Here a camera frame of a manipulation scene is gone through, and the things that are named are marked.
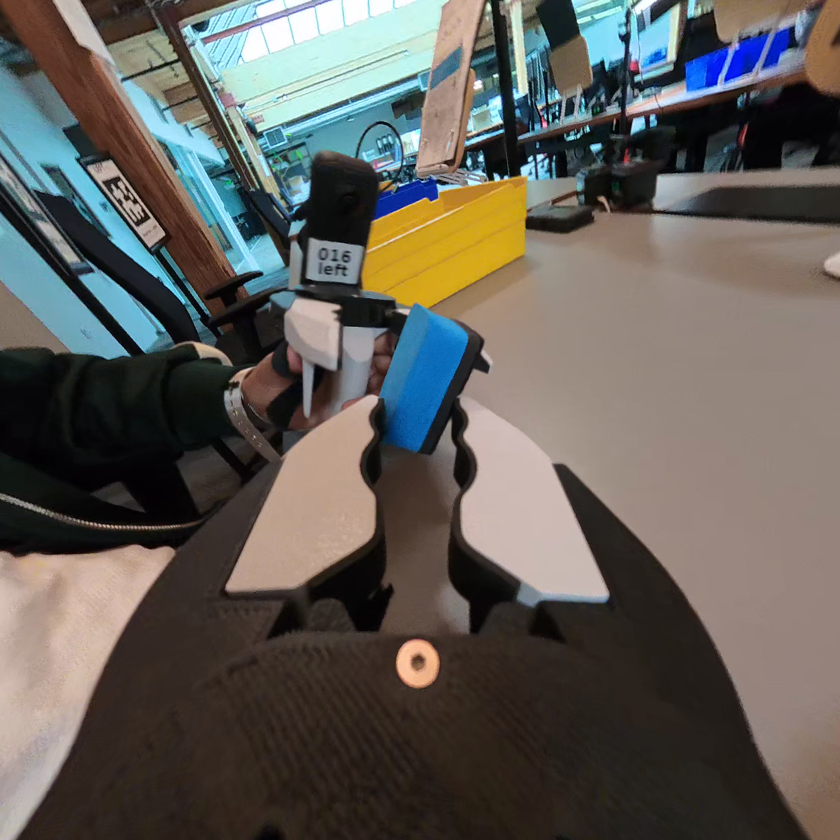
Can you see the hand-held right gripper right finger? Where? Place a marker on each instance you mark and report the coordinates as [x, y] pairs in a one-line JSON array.
[[525, 518]]

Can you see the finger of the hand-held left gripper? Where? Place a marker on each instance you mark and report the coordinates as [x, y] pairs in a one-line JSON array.
[[315, 334], [484, 363]]

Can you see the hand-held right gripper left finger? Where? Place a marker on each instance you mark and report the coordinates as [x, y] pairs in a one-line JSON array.
[[308, 512]]

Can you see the blue black whiteboard eraser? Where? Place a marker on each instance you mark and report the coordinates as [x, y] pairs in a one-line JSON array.
[[420, 374]]

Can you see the yellow plastic bin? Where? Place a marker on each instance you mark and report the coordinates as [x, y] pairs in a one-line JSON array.
[[453, 243]]

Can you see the person's left forearm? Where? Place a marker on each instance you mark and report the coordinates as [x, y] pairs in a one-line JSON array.
[[118, 407]]

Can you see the grey desk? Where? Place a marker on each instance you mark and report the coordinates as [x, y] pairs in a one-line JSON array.
[[656, 394]]

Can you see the black desk mat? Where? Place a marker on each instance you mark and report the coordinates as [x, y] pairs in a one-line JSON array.
[[754, 200]]

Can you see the person's left hand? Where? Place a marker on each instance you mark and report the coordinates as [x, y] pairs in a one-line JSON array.
[[259, 394]]

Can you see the black round hoop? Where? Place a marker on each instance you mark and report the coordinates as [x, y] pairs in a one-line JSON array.
[[360, 151]]

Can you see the blue plastic bin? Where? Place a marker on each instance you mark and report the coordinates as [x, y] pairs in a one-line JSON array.
[[407, 197]]

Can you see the white wristband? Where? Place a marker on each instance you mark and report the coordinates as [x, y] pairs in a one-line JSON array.
[[246, 420]]

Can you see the cardboard panel on stand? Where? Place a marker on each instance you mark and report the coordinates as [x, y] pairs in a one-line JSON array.
[[446, 85]]

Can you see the black flat device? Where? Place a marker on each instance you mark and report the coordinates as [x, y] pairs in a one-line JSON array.
[[558, 218]]

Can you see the black vertical pole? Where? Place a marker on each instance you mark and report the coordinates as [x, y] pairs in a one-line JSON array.
[[505, 85]]

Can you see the black battery charger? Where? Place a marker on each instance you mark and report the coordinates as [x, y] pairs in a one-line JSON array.
[[600, 187], [636, 184]]

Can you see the framed marker sign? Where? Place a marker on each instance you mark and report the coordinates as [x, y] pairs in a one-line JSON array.
[[128, 200]]

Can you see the wooden pillar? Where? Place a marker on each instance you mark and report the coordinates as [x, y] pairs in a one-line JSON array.
[[131, 151]]

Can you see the small cardboard covered tablet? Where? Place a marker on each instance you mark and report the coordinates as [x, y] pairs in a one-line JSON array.
[[571, 62]]

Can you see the black background monitor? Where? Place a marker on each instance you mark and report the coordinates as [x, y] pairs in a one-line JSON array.
[[556, 23]]

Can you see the person's torso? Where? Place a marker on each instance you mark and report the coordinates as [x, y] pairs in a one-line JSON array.
[[52, 656]]

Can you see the white paper notice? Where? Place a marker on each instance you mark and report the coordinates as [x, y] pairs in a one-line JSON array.
[[82, 26]]

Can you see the long wooden workbench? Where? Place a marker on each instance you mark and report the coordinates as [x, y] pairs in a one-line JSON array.
[[689, 92]]

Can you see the white monitor stand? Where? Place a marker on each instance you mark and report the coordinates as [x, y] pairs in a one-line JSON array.
[[833, 266]]

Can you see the blue storage crate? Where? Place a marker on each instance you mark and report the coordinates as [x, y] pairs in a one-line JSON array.
[[748, 56], [705, 65]]

